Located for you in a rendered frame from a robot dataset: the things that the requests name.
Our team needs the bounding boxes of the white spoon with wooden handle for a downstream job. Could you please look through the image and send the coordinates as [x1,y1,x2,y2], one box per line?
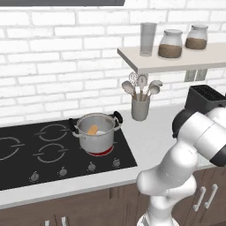
[121,80,137,101]

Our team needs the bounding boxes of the black toaster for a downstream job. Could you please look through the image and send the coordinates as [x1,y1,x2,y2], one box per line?
[184,84,226,116]

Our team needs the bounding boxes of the wire whisk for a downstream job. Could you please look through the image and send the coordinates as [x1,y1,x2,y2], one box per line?
[128,72,139,88]

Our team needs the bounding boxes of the steel pot with black handles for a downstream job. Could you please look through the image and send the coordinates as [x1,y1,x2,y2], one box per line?
[68,110,124,155]

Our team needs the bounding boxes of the white ladle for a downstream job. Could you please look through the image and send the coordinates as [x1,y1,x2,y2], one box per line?
[143,79,163,102]

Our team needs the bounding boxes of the large glass jar brown contents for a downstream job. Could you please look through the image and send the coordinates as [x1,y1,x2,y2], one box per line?
[157,28,184,60]

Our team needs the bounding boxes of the grey utensil holder cup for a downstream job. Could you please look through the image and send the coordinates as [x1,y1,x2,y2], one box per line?
[131,94,151,122]

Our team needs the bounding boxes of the tall grey glass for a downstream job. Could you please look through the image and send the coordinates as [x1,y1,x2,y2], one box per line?
[139,22,158,57]

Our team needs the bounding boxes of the orange squash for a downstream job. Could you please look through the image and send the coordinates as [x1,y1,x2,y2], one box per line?
[87,124,99,136]

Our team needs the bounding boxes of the grey extractor hood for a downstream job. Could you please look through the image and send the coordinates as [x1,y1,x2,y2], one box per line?
[0,0,126,7]

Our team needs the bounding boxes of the white slotted spatula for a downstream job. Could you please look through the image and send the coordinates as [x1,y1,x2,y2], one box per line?
[136,74,148,102]

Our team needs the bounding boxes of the white wall shelf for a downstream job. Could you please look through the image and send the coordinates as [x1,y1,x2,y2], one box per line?
[117,41,226,75]

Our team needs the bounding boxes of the black hob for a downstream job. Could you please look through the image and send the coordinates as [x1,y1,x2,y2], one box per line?
[0,116,139,192]

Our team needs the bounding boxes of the small glass jar brown contents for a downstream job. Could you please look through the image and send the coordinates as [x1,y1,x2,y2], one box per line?
[185,24,209,50]

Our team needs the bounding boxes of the brown cupboard door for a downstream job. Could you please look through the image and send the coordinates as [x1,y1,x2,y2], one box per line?
[196,166,226,226]
[171,169,207,226]
[0,184,140,226]

